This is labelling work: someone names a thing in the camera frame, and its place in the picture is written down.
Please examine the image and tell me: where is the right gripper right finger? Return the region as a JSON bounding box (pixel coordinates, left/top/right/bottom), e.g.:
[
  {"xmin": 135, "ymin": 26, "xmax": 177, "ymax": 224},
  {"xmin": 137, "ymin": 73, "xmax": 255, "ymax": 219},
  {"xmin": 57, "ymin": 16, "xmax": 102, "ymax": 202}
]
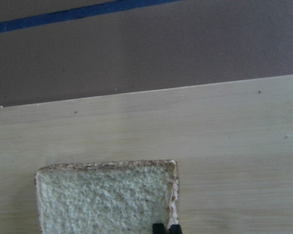
[{"xmin": 168, "ymin": 224, "xmax": 182, "ymax": 234}]

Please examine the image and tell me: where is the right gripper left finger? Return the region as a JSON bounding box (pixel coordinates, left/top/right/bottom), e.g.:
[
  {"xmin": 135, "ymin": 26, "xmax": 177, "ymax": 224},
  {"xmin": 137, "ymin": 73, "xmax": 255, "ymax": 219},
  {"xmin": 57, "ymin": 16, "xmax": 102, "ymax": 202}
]
[{"xmin": 152, "ymin": 224, "xmax": 166, "ymax": 234}]

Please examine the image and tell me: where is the bread slice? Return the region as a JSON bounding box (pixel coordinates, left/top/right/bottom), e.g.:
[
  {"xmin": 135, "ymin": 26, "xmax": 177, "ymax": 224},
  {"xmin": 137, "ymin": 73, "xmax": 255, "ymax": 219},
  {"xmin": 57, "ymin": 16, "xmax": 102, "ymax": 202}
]
[{"xmin": 35, "ymin": 159, "xmax": 179, "ymax": 234}]

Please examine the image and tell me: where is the wooden cutting board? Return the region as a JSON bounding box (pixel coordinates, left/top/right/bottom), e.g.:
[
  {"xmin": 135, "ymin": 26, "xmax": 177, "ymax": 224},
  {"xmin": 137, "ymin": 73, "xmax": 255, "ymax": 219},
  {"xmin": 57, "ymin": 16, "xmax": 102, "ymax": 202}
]
[{"xmin": 0, "ymin": 75, "xmax": 293, "ymax": 234}]

